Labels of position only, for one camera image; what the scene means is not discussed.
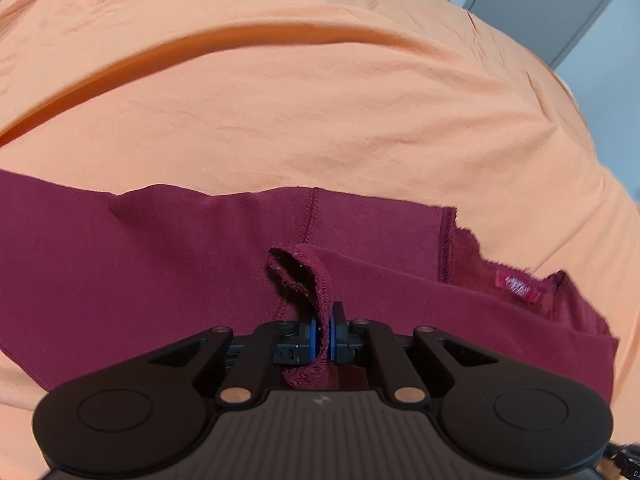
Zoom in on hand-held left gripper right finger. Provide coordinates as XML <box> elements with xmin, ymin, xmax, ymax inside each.
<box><xmin>327</xmin><ymin>301</ymin><xmax>502</xmax><ymax>407</ymax></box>

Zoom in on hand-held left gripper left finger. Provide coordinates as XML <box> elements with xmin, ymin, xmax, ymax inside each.
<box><xmin>144</xmin><ymin>317</ymin><xmax>322</xmax><ymax>407</ymax></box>

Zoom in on maroon shirt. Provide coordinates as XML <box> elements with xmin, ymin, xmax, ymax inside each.
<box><xmin>0</xmin><ymin>169</ymin><xmax>621</xmax><ymax>407</ymax></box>

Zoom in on orange bedsheet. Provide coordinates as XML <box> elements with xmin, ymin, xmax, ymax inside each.
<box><xmin>0</xmin><ymin>0</ymin><xmax>640</xmax><ymax>480</ymax></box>

